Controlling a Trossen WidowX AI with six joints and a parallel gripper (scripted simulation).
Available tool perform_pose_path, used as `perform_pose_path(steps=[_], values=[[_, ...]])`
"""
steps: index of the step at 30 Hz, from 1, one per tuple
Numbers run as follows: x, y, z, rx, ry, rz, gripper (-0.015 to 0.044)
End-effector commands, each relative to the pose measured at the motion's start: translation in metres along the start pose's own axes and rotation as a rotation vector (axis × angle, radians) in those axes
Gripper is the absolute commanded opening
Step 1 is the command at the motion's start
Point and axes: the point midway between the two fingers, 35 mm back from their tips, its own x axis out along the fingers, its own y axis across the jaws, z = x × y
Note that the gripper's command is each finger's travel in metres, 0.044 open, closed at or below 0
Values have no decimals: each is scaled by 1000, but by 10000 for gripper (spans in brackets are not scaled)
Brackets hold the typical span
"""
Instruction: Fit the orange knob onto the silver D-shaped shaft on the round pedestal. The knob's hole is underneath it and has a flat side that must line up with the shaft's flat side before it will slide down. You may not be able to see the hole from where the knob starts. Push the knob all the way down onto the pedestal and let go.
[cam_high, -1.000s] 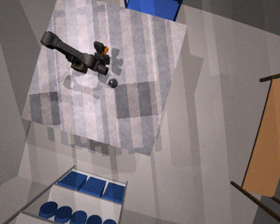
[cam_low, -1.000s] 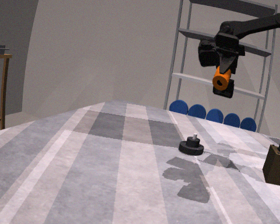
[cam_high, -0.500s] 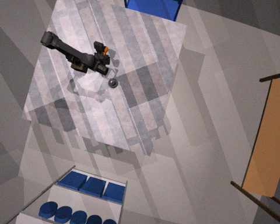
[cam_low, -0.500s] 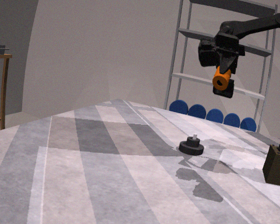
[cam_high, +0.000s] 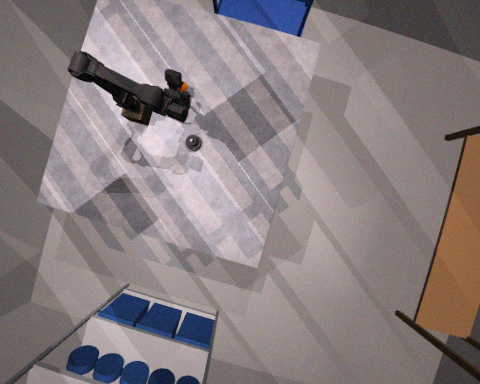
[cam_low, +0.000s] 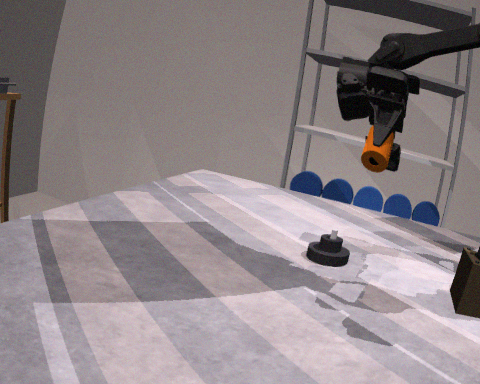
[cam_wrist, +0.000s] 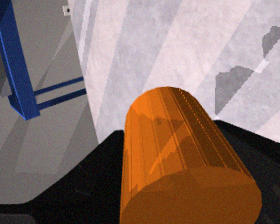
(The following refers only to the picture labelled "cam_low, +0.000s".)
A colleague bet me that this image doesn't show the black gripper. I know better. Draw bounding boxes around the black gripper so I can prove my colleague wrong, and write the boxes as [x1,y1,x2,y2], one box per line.
[366,66,408,172]

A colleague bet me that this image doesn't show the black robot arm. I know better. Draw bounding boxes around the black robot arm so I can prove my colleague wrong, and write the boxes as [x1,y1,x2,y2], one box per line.
[336,23,480,122]

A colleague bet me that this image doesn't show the orange knob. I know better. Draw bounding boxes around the orange knob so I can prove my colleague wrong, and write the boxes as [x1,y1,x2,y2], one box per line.
[361,126,394,173]

